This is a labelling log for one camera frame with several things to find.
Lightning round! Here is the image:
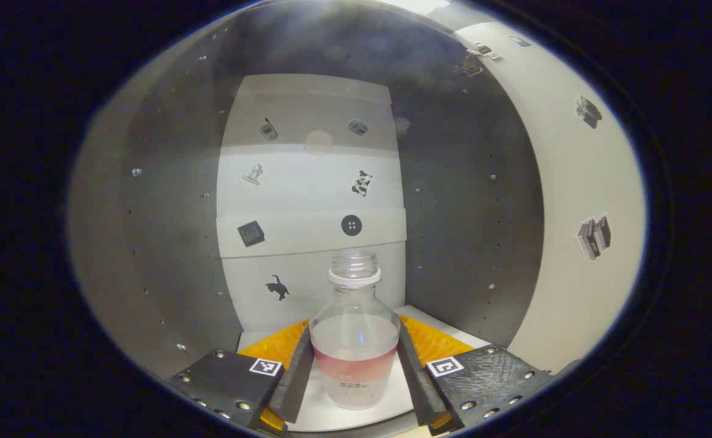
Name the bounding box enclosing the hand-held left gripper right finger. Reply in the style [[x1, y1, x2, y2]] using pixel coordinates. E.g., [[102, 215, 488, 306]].
[[396, 315, 555, 436]]

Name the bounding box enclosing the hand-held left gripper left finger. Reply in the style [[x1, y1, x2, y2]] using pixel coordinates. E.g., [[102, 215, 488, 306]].
[[169, 319, 316, 436]]

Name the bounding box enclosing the clear bottle with pink label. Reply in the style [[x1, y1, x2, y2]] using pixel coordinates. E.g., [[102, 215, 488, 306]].
[[309, 251, 402, 411]]

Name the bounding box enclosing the grey cabinet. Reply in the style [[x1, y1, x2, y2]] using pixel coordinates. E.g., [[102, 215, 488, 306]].
[[67, 0, 545, 434]]

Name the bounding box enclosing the white cabinet shelf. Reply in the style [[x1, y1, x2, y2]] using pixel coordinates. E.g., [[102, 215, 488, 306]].
[[237, 304, 492, 433]]

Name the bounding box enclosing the metal door hinge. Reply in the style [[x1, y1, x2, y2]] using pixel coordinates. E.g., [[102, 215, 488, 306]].
[[453, 41, 504, 78]]

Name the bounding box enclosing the wide ceiling light panel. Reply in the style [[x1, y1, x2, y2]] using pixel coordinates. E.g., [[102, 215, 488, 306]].
[[386, 0, 454, 15]]

